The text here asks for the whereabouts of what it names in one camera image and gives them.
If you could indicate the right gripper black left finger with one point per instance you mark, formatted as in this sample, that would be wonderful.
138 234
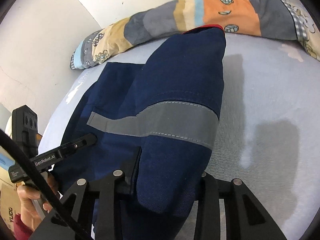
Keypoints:
78 204

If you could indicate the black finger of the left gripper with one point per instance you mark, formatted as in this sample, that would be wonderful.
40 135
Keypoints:
80 143

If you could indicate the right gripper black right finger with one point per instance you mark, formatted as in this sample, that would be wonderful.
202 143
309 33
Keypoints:
246 217

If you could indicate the navy work jacket red collar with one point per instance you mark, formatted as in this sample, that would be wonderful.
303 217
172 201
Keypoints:
169 108

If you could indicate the red sleeve forearm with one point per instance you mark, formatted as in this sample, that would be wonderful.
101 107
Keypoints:
21 231

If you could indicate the person's left hand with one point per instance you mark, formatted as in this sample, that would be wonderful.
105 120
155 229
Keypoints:
29 215

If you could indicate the cardboard box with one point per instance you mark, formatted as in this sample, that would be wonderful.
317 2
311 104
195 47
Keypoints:
10 202

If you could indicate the light blue cloud bed sheet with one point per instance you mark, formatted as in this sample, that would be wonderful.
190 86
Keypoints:
268 134

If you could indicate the striped patchwork rolled quilt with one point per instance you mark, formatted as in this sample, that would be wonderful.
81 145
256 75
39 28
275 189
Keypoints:
274 19

